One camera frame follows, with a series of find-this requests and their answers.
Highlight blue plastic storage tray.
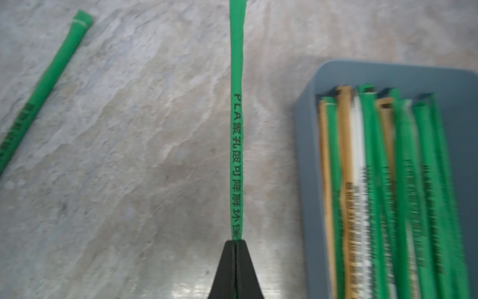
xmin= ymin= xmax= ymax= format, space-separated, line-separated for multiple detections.
xmin=295 ymin=59 xmax=478 ymax=299

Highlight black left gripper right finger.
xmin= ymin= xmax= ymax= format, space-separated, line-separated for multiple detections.
xmin=236 ymin=240 xmax=264 ymax=299

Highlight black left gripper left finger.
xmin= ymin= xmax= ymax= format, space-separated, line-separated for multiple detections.
xmin=208 ymin=240 xmax=236 ymax=299

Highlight brown paper straw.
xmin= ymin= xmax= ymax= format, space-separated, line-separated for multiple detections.
xmin=336 ymin=85 xmax=360 ymax=299

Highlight thick white straw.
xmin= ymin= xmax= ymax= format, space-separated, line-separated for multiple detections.
xmin=351 ymin=94 xmax=373 ymax=299

